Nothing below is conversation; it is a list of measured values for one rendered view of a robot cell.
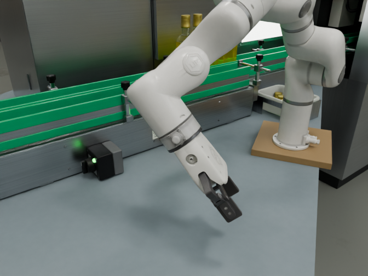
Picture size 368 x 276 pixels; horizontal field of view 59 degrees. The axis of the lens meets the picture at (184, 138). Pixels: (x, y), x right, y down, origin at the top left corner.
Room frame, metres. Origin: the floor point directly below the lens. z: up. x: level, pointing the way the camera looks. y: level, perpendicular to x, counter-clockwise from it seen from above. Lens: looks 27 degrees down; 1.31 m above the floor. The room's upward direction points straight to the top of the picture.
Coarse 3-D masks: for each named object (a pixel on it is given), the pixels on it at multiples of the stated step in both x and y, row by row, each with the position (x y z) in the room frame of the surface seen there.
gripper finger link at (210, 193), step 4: (200, 172) 0.48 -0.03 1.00; (204, 172) 0.47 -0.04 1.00; (200, 176) 0.47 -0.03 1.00; (204, 176) 0.46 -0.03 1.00; (208, 176) 0.47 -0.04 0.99; (200, 180) 0.46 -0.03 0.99; (204, 180) 0.46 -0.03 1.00; (208, 180) 0.46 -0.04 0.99; (204, 184) 0.45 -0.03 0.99; (208, 184) 0.45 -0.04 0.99; (204, 188) 0.44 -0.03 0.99; (208, 188) 0.44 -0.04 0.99; (212, 188) 0.45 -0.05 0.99; (204, 192) 0.44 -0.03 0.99; (208, 192) 0.43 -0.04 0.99; (212, 192) 0.43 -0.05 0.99; (208, 196) 0.43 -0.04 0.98; (212, 196) 0.43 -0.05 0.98; (216, 196) 0.44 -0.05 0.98; (212, 200) 0.44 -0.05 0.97; (216, 200) 0.44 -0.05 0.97
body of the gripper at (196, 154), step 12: (192, 144) 0.49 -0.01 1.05; (204, 144) 0.51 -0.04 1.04; (180, 156) 0.49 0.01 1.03; (192, 156) 0.49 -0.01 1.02; (204, 156) 0.48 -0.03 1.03; (216, 156) 0.53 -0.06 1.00; (192, 168) 0.48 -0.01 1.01; (204, 168) 0.47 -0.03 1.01; (216, 168) 0.48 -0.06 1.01; (216, 180) 0.47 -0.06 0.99
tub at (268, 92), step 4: (264, 88) 1.40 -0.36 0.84; (268, 88) 1.41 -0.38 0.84; (272, 88) 1.42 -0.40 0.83; (276, 88) 1.44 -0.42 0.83; (280, 88) 1.44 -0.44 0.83; (260, 92) 1.37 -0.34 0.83; (264, 92) 1.39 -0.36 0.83; (268, 92) 1.41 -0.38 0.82; (272, 92) 1.42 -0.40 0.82; (264, 96) 1.31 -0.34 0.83; (268, 96) 1.30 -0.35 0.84; (272, 96) 1.42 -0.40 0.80; (316, 96) 1.30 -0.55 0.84; (276, 100) 1.26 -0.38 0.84; (280, 100) 1.25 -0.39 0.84; (316, 100) 1.26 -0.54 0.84
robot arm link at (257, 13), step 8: (216, 0) 0.79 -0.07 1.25; (240, 0) 0.68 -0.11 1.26; (248, 0) 0.69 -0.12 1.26; (256, 0) 0.69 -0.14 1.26; (264, 0) 0.71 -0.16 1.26; (272, 0) 0.72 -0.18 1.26; (248, 8) 0.68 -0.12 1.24; (256, 8) 0.69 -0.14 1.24; (264, 8) 0.71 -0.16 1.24; (256, 16) 0.69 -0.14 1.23; (256, 24) 0.71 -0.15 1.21
